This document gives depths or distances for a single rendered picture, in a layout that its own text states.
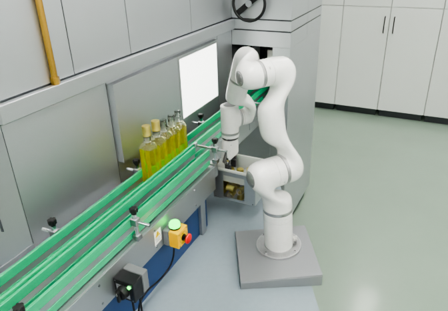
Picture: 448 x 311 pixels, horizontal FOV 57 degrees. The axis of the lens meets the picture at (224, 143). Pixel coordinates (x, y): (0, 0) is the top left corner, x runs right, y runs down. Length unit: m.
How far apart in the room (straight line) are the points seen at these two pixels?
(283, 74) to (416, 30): 3.76
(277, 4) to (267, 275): 1.50
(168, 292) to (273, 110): 0.81
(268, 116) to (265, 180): 0.24
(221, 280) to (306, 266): 0.34
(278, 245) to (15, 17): 1.25
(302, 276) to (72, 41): 1.21
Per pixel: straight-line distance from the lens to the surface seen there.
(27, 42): 1.43
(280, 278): 1.70
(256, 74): 1.45
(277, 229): 1.72
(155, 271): 1.71
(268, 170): 1.56
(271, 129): 1.53
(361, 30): 5.23
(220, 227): 2.02
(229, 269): 1.80
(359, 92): 5.40
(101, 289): 1.43
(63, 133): 1.55
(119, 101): 1.70
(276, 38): 2.53
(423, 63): 5.24
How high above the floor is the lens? 1.96
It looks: 25 degrees down
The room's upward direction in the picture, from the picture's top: 2 degrees counter-clockwise
